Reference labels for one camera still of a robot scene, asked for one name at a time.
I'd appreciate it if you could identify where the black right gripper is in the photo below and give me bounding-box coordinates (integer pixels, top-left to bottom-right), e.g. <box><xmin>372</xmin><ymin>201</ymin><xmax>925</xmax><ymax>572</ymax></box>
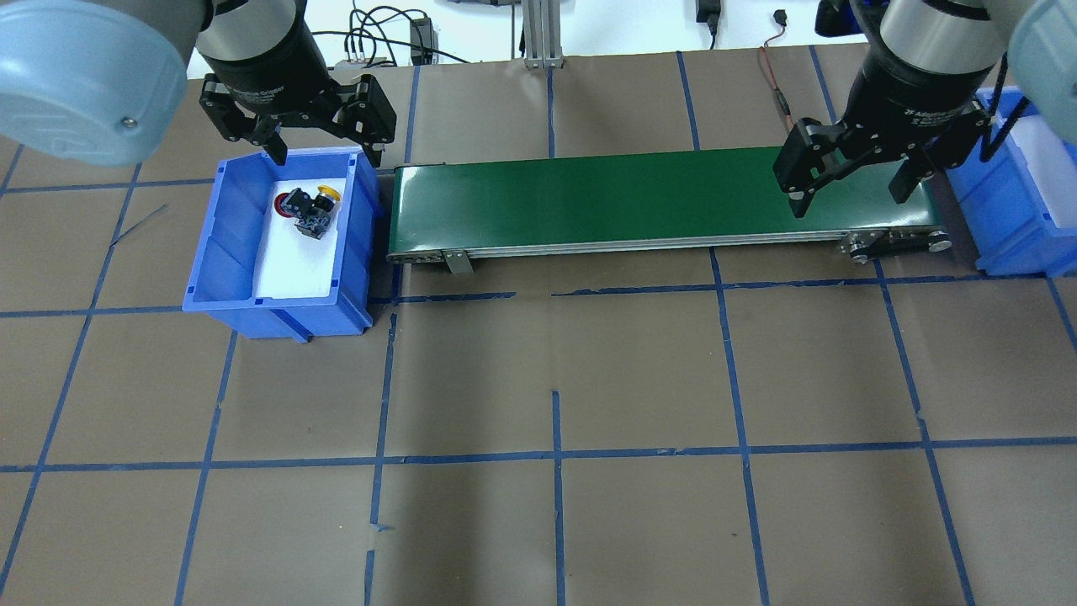
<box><xmin>772</xmin><ymin>42</ymin><xmax>991</xmax><ymax>219</ymax></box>

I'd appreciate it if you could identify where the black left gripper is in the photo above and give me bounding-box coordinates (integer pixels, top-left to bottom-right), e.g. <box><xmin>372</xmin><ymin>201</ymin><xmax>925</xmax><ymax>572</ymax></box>
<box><xmin>197</xmin><ymin>17</ymin><xmax>397</xmax><ymax>168</ymax></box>

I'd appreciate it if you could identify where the red push button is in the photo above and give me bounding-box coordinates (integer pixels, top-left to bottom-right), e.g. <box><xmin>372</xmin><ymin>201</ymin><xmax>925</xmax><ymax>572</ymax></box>
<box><xmin>272</xmin><ymin>189</ymin><xmax>316</xmax><ymax>221</ymax></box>

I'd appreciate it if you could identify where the yellow push button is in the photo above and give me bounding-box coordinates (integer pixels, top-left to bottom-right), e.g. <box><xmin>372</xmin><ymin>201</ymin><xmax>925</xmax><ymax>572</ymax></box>
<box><xmin>294</xmin><ymin>185</ymin><xmax>342</xmax><ymax>239</ymax></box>

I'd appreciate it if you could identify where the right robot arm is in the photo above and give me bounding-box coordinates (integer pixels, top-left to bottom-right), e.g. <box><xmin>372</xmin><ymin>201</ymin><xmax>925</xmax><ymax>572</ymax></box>
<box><xmin>773</xmin><ymin>1</ymin><xmax>1076</xmax><ymax>219</ymax></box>

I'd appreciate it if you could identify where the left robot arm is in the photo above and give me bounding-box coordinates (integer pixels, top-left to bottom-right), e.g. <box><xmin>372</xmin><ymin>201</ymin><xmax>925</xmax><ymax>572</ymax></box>
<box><xmin>1</xmin><ymin>1</ymin><xmax>397</xmax><ymax>167</ymax></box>

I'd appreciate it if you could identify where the white foam in left bin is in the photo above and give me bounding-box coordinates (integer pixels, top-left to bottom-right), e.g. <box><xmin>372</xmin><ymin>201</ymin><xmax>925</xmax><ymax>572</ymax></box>
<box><xmin>252</xmin><ymin>178</ymin><xmax>347</xmax><ymax>300</ymax></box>

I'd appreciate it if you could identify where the white foam in bin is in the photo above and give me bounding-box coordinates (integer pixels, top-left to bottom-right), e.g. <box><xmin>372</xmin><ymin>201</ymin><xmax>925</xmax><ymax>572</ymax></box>
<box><xmin>252</xmin><ymin>178</ymin><xmax>347</xmax><ymax>300</ymax></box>
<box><xmin>1011</xmin><ymin>115</ymin><xmax>1076</xmax><ymax>229</ymax></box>

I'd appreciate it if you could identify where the black power adapter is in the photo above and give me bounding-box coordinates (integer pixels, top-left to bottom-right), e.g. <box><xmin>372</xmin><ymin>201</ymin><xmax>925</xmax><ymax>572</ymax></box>
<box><xmin>409</xmin><ymin>17</ymin><xmax>438</xmax><ymax>66</ymax></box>

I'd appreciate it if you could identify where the blue bin on right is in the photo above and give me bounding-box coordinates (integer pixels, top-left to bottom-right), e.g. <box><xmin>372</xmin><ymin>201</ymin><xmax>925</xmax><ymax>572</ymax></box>
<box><xmin>947</xmin><ymin>104</ymin><xmax>1076</xmax><ymax>277</ymax></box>

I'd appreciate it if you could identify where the blue bin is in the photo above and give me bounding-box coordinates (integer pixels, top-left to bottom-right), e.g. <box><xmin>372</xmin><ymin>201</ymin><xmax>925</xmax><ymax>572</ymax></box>
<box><xmin>182</xmin><ymin>147</ymin><xmax>382</xmax><ymax>343</ymax></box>
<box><xmin>947</xmin><ymin>104</ymin><xmax>1076</xmax><ymax>277</ymax></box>

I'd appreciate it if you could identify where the green conveyor belt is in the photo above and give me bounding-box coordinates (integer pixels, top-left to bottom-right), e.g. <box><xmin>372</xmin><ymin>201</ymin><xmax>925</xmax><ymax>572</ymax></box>
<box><xmin>387</xmin><ymin>147</ymin><xmax>952</xmax><ymax>273</ymax></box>

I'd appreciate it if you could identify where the blue bin on left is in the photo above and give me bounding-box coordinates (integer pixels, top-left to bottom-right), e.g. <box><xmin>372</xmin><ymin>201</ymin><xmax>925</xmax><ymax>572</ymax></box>
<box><xmin>182</xmin><ymin>147</ymin><xmax>382</xmax><ymax>343</ymax></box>

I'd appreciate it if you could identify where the white foam in right bin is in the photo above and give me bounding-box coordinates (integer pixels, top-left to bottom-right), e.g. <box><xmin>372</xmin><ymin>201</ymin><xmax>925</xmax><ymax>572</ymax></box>
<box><xmin>1011</xmin><ymin>115</ymin><xmax>1076</xmax><ymax>229</ymax></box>

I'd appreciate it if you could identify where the red black wire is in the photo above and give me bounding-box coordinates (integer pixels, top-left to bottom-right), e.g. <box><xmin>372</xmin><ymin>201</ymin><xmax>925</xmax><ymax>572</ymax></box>
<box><xmin>758</xmin><ymin>10</ymin><xmax>796</xmax><ymax>127</ymax></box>

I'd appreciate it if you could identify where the aluminium frame post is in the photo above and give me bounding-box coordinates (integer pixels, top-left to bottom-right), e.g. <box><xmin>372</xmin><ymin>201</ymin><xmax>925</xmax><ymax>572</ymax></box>
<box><xmin>522</xmin><ymin>0</ymin><xmax>565</xmax><ymax>69</ymax></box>

